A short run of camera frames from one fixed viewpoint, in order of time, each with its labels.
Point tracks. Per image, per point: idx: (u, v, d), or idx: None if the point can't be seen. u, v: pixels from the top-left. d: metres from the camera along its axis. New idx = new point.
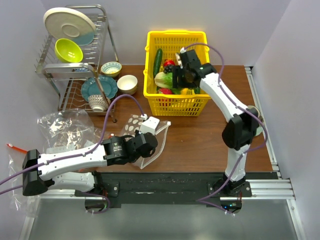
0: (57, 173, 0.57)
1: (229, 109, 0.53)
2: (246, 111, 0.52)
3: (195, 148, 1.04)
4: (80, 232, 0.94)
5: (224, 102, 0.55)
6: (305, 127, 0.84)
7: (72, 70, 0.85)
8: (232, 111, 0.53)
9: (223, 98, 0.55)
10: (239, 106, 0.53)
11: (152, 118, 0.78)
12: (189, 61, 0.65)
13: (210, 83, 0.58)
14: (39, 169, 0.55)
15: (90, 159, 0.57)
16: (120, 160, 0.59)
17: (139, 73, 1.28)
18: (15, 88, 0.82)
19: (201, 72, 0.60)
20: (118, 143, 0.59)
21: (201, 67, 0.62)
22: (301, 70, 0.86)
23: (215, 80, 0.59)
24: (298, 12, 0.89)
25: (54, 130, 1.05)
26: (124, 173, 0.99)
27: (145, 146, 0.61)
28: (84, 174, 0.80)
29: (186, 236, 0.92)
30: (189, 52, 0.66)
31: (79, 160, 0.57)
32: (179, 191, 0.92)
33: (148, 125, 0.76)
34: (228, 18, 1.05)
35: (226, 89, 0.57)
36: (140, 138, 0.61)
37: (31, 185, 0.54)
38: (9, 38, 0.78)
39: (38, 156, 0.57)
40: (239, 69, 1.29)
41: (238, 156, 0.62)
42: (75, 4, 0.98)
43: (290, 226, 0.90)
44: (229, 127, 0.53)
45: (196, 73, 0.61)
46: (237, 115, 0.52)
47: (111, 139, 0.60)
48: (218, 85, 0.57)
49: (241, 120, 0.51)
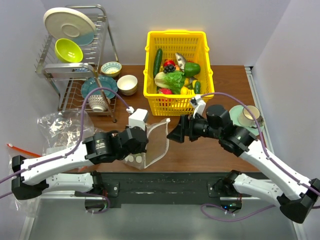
0: (42, 176, 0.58)
1: (293, 188, 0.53)
2: (313, 191, 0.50)
3: (196, 148, 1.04)
4: (80, 232, 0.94)
5: (283, 180, 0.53)
6: (305, 128, 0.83)
7: (72, 70, 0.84)
8: (297, 190, 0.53)
9: (281, 175, 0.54)
10: (302, 183, 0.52)
11: (139, 109, 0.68)
12: (223, 126, 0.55)
13: (258, 157, 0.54)
14: (22, 175, 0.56)
15: (72, 160, 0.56)
16: (106, 157, 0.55)
17: (140, 73, 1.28)
18: (15, 88, 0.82)
19: (241, 144, 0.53)
20: (102, 140, 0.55)
21: (239, 137, 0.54)
22: (301, 70, 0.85)
23: (260, 151, 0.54)
24: (299, 12, 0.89)
25: (54, 130, 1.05)
26: (124, 173, 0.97)
27: (132, 142, 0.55)
28: (82, 174, 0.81)
29: (186, 237, 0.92)
30: (224, 114, 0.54)
31: (61, 163, 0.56)
32: (179, 191, 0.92)
33: (136, 118, 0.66)
34: (229, 18, 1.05)
35: (275, 158, 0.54)
36: (126, 133, 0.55)
37: (18, 190, 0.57)
38: (9, 37, 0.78)
39: (21, 162, 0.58)
40: (240, 69, 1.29)
41: (268, 192, 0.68)
42: (75, 4, 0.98)
43: (290, 226, 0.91)
44: (296, 206, 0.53)
45: (234, 144, 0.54)
46: (305, 197, 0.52)
47: (94, 136, 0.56)
48: (267, 157, 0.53)
49: (309, 201, 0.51)
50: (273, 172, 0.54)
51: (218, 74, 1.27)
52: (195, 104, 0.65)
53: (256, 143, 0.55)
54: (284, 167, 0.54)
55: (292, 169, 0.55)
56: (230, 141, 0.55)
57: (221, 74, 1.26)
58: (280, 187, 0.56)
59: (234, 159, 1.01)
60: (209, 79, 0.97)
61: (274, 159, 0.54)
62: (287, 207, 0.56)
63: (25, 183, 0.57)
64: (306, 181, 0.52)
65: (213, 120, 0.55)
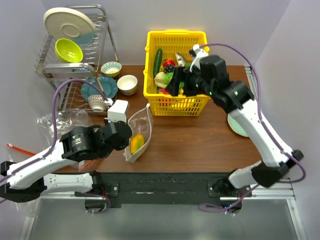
0: (28, 180, 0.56)
1: (275, 156, 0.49)
2: (294, 160, 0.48)
3: (196, 147, 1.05)
4: (80, 232, 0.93)
5: (267, 145, 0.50)
6: (305, 128, 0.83)
7: (72, 70, 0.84)
8: (278, 158, 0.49)
9: (267, 140, 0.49)
10: (285, 151, 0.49)
11: (119, 101, 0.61)
12: (217, 78, 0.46)
13: (250, 118, 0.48)
14: (8, 180, 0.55)
15: (50, 161, 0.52)
16: (85, 154, 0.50)
17: (140, 73, 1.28)
18: (15, 87, 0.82)
19: (236, 101, 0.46)
20: (79, 135, 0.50)
21: (236, 93, 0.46)
22: (301, 70, 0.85)
23: (254, 112, 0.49)
24: (299, 12, 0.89)
25: (54, 130, 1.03)
26: (125, 173, 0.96)
27: (115, 137, 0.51)
28: (81, 174, 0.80)
29: (186, 237, 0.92)
30: (219, 63, 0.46)
31: (40, 164, 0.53)
32: (179, 191, 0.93)
33: (116, 111, 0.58)
34: (228, 18, 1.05)
35: (266, 123, 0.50)
36: (109, 127, 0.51)
37: (10, 194, 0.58)
38: (9, 37, 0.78)
39: (7, 168, 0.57)
40: (239, 69, 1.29)
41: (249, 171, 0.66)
42: (75, 4, 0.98)
43: (290, 226, 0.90)
44: (271, 172, 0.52)
45: (228, 98, 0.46)
46: (284, 166, 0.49)
47: (70, 132, 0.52)
48: (259, 120, 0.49)
49: (285, 169, 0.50)
50: (259, 136, 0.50)
51: None
52: (194, 55, 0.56)
53: (252, 103, 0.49)
54: (272, 133, 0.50)
55: (279, 137, 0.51)
56: (223, 95, 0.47)
57: None
58: (260, 151, 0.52)
59: (234, 159, 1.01)
60: None
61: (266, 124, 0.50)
62: (260, 171, 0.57)
63: (14, 188, 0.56)
64: (289, 150, 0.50)
65: (205, 70, 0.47)
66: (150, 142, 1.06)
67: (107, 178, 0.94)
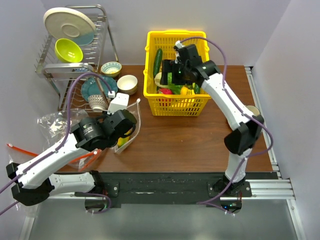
0: (40, 178, 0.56)
1: (236, 117, 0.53)
2: (252, 119, 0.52)
3: (196, 148, 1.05)
4: (80, 232, 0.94)
5: (229, 109, 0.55)
6: (305, 128, 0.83)
7: (72, 70, 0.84)
8: (239, 119, 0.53)
9: (229, 104, 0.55)
10: (245, 113, 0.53)
11: (120, 94, 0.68)
12: (190, 58, 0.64)
13: (214, 87, 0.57)
14: (20, 181, 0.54)
15: (64, 152, 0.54)
16: (98, 141, 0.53)
17: (140, 73, 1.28)
18: (15, 87, 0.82)
19: (203, 73, 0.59)
20: (89, 125, 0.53)
21: (204, 67, 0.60)
22: (301, 70, 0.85)
23: (219, 83, 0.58)
24: (298, 12, 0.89)
25: (54, 130, 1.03)
26: (125, 173, 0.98)
27: (124, 123, 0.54)
28: (82, 174, 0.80)
29: (186, 237, 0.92)
30: (191, 47, 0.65)
31: (54, 158, 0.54)
32: (179, 191, 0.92)
33: (118, 103, 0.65)
34: (228, 18, 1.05)
35: (230, 92, 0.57)
36: (117, 115, 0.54)
37: (20, 197, 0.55)
38: (9, 37, 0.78)
39: (16, 168, 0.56)
40: (239, 69, 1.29)
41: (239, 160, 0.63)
42: (75, 4, 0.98)
43: (290, 226, 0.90)
44: (234, 135, 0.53)
45: (197, 72, 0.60)
46: (243, 125, 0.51)
47: (80, 123, 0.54)
48: (223, 88, 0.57)
49: (247, 129, 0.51)
50: (223, 102, 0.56)
51: None
52: None
53: (218, 76, 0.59)
54: (234, 99, 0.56)
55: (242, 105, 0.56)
56: (195, 70, 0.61)
57: None
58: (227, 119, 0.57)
59: None
60: None
61: (229, 92, 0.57)
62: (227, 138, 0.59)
63: (26, 189, 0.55)
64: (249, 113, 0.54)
65: (182, 54, 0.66)
66: (150, 142, 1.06)
67: (107, 178, 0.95)
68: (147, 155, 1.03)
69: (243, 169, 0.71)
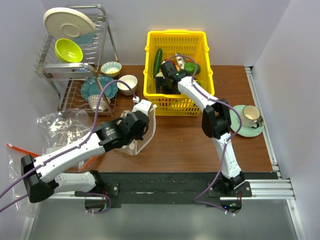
0: (57, 172, 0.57)
1: (203, 102, 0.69)
2: (216, 101, 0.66)
3: (196, 147, 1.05)
4: (80, 232, 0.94)
5: (198, 98, 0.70)
6: (305, 128, 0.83)
7: (72, 70, 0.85)
8: (206, 103, 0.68)
9: (197, 94, 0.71)
10: (210, 98, 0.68)
11: (144, 100, 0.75)
12: (167, 70, 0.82)
13: (185, 85, 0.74)
14: (38, 172, 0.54)
15: (86, 148, 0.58)
16: (117, 142, 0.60)
17: (140, 73, 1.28)
18: (15, 87, 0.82)
19: (177, 78, 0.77)
20: (110, 127, 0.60)
21: (177, 74, 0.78)
22: (301, 70, 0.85)
23: (189, 82, 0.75)
24: (299, 12, 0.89)
25: (54, 130, 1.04)
26: (125, 173, 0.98)
27: (138, 124, 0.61)
28: (83, 173, 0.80)
29: (186, 237, 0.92)
30: (167, 62, 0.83)
31: (76, 153, 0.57)
32: (179, 191, 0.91)
33: (140, 108, 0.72)
34: (228, 18, 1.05)
35: (199, 87, 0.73)
36: (131, 117, 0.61)
37: (35, 189, 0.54)
38: (9, 37, 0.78)
39: (33, 160, 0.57)
40: (239, 69, 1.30)
41: (222, 146, 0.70)
42: (75, 4, 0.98)
43: (290, 226, 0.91)
44: (205, 118, 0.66)
45: (174, 79, 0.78)
46: (210, 106, 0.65)
47: (102, 125, 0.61)
48: (191, 84, 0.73)
49: (213, 110, 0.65)
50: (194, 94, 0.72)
51: (218, 74, 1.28)
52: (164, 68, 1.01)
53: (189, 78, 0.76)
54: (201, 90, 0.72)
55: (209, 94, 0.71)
56: (172, 78, 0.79)
57: (220, 74, 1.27)
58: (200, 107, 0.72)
59: None
60: (209, 80, 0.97)
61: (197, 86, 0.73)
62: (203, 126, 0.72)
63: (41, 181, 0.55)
64: (214, 98, 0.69)
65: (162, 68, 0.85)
66: (150, 142, 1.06)
67: (106, 178, 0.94)
68: (147, 154, 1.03)
69: (233, 159, 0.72)
